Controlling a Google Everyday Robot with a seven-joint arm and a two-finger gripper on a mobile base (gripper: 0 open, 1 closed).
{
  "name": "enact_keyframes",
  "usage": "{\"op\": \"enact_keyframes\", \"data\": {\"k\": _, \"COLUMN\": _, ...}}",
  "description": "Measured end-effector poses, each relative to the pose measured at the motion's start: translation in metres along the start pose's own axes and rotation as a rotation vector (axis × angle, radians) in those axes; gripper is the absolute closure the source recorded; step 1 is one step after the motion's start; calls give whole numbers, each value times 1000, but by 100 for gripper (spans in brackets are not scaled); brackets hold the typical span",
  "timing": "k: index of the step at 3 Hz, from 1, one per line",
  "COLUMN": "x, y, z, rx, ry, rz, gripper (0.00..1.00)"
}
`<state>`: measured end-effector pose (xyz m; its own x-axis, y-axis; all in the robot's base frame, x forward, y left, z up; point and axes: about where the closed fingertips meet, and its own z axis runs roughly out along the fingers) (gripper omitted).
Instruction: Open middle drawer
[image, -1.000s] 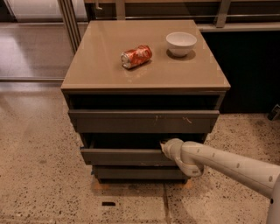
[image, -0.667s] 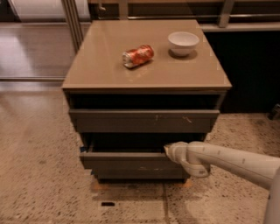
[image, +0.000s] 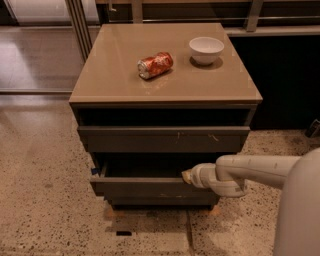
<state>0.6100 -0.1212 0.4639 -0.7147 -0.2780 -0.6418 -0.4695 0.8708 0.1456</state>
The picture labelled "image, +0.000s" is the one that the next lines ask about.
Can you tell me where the white ceramic bowl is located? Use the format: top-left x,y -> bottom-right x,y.
189,37 -> 224,65

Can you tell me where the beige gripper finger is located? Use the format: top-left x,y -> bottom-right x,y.
182,169 -> 192,184

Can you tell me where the black floor slot plate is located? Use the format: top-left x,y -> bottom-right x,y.
116,231 -> 132,236

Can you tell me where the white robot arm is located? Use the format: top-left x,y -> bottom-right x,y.
182,148 -> 320,256

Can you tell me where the blue tape piece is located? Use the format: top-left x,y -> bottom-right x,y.
91,168 -> 100,175

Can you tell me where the grey bottom drawer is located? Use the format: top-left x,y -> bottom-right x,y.
107,194 -> 219,206

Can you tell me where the crushed orange soda can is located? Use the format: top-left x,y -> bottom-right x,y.
137,52 -> 173,80

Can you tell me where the dark object at wall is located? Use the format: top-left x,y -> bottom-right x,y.
305,119 -> 320,138

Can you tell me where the grey drawer cabinet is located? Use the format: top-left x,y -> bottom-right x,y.
68,22 -> 263,211

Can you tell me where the grey top drawer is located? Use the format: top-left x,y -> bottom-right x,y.
78,126 -> 250,153

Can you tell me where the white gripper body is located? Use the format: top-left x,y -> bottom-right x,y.
190,163 -> 217,189

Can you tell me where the grey drawer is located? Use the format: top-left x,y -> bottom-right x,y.
90,165 -> 216,200
107,194 -> 219,206
78,126 -> 250,153

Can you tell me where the metal railing frame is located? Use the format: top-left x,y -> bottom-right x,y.
65,0 -> 320,56

